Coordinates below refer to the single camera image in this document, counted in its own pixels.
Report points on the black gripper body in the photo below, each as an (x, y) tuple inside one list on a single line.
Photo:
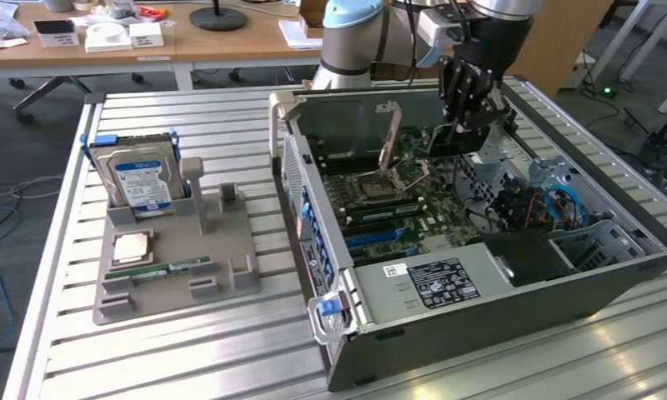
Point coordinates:
[(496, 46)]

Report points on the black Nvidia graphics card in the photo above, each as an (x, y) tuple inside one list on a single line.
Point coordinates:
[(458, 145)]

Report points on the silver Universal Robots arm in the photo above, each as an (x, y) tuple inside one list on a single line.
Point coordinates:
[(345, 50)]

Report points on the wooden cabinet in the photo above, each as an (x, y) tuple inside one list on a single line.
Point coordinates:
[(568, 41)]

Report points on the tall metal disk bay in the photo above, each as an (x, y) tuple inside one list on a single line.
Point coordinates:
[(496, 171)]

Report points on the metal socket cover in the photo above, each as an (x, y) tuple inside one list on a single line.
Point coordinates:
[(422, 168)]

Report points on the device with green light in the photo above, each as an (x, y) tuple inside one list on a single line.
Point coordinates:
[(608, 91)]

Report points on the white table leg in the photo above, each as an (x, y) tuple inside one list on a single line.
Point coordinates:
[(617, 37)]

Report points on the green motherboard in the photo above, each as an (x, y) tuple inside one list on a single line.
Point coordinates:
[(445, 208)]

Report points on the CPU socket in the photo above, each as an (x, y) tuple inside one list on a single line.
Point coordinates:
[(375, 189)]

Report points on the black floor stand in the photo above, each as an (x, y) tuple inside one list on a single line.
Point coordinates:
[(665, 133)]

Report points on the stack of white papers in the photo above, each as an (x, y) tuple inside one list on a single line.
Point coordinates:
[(298, 37)]

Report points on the brown cardboard box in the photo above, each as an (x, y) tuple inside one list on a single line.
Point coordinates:
[(311, 12)]

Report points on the silver chipset heatsink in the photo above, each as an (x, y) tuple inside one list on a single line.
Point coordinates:
[(438, 243)]

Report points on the blue expansion slot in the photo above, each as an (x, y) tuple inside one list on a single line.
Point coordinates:
[(375, 237)]

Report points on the low metal disk bay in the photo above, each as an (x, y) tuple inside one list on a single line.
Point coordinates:
[(596, 246)]

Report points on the black round lamp base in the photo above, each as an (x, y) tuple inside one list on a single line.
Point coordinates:
[(218, 20)]

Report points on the grey power supply unit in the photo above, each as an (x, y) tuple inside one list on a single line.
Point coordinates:
[(389, 300)]

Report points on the open grey PC case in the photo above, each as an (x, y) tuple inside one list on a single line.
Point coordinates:
[(478, 333)]

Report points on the blue case latch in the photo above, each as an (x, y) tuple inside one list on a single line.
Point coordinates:
[(329, 309)]

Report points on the small white box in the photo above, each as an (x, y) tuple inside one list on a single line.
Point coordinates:
[(146, 36)]

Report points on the orange packet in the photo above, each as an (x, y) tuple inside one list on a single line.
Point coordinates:
[(152, 13)]

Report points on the hard disk in blue carrier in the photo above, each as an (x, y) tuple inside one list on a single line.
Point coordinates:
[(142, 179)]

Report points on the grey parts rack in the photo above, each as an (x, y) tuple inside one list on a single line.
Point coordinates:
[(178, 246)]

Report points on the white tape roll holder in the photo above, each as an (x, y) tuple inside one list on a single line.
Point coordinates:
[(108, 37)]

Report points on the copper-topped CPU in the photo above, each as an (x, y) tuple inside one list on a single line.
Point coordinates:
[(132, 248)]

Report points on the grey wheeled desk foot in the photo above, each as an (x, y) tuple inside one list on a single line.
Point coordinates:
[(50, 89)]

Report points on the white box with black top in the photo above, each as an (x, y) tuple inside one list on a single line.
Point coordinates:
[(55, 33)]

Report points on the wooden desk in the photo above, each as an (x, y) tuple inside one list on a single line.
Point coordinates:
[(44, 58)]

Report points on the grey cup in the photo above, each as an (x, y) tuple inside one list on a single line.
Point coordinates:
[(58, 5)]

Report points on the white card with red print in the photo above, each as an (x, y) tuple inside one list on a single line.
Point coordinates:
[(6, 43)]

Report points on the clear plastic bag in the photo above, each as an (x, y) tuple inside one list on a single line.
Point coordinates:
[(0, 21)]

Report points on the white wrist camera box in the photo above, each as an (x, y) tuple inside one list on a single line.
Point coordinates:
[(437, 27)]

